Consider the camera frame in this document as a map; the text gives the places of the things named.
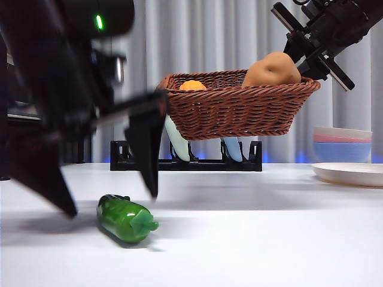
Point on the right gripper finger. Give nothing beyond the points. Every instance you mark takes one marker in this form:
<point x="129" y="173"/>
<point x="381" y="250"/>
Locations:
<point x="315" y="68"/>
<point x="294" y="49"/>

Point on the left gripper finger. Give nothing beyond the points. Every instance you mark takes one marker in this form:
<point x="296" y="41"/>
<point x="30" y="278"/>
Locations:
<point x="148" y="143"/>
<point x="45" y="173"/>

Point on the tan potato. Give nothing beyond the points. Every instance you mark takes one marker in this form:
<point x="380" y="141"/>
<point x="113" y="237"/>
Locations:
<point x="269" y="70"/>

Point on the orange corn cob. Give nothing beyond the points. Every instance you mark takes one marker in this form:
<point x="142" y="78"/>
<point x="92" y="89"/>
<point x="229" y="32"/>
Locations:
<point x="193" y="86"/>

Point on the green cucumber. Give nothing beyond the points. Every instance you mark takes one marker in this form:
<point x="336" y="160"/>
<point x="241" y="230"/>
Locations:
<point x="122" y="221"/>

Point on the brown wicker basket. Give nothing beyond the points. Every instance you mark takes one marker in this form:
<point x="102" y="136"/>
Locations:
<point x="233" y="113"/>

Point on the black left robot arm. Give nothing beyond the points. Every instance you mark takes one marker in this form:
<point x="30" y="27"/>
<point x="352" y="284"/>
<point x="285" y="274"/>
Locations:
<point x="45" y="59"/>

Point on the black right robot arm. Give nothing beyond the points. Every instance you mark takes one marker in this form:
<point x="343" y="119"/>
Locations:
<point x="368" y="12"/>

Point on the pale green plate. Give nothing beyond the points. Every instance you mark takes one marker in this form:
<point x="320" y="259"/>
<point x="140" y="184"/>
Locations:
<point x="178" y="143"/>

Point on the black plate rack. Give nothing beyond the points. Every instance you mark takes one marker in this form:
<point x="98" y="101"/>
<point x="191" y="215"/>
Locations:
<point x="209" y="166"/>

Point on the white bowl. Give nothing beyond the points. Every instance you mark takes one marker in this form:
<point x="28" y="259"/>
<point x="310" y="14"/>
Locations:
<point x="341" y="131"/>

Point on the pink bowl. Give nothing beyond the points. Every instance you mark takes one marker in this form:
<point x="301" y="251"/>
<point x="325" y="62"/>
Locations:
<point x="341" y="139"/>

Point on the grey pleated curtain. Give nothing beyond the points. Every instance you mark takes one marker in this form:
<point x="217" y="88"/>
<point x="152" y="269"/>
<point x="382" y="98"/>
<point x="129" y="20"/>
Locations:
<point x="209" y="36"/>

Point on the pale blue plate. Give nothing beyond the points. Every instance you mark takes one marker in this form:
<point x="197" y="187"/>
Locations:
<point x="235" y="149"/>

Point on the blue bowl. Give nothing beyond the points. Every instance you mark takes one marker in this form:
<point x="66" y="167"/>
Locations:
<point x="341" y="152"/>

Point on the white flat plate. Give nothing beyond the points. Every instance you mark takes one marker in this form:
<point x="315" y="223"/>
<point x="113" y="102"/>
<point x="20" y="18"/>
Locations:
<point x="350" y="175"/>

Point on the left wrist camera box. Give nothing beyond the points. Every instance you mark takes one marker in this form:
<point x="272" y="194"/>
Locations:
<point x="119" y="68"/>

